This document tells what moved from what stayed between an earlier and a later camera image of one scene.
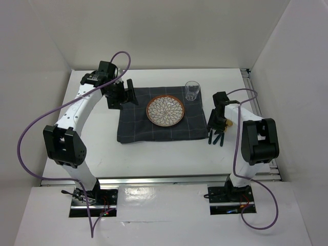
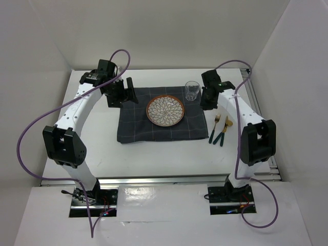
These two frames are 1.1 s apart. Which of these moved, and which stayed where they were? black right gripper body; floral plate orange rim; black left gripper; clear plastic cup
Moved: black right gripper body
Stayed: clear plastic cup; floral plate orange rim; black left gripper
